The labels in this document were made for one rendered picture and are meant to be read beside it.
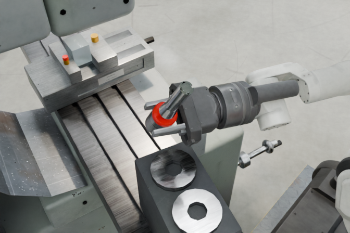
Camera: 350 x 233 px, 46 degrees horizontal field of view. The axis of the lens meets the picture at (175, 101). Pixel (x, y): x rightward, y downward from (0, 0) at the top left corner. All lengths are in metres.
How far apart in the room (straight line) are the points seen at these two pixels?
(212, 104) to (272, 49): 2.15
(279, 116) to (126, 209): 0.41
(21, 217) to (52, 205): 0.17
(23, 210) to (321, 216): 0.93
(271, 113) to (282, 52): 2.07
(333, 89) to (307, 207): 0.67
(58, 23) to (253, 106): 0.41
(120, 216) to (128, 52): 0.49
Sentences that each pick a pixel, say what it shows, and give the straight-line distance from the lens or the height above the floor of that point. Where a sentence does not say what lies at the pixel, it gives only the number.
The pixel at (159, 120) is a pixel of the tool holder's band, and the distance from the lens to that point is 0.74.
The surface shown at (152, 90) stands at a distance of 1.32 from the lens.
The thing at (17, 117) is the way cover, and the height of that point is 0.92.
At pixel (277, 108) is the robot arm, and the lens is 0.84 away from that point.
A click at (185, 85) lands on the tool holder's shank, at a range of 0.65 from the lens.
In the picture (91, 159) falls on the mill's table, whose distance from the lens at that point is 1.08.
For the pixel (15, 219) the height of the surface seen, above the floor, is 0.77.
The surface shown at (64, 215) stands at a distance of 1.18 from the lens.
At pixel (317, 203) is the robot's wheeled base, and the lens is 1.50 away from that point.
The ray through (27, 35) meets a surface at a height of 1.37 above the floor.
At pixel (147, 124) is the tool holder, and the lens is 0.78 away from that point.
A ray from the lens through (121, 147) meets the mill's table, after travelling 1.09.
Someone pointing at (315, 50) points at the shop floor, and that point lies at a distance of 2.98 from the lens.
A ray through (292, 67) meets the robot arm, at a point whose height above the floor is 1.27.
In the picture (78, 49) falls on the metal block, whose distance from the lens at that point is 1.16.
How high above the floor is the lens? 1.84
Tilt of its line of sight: 48 degrees down
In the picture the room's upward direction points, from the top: straight up
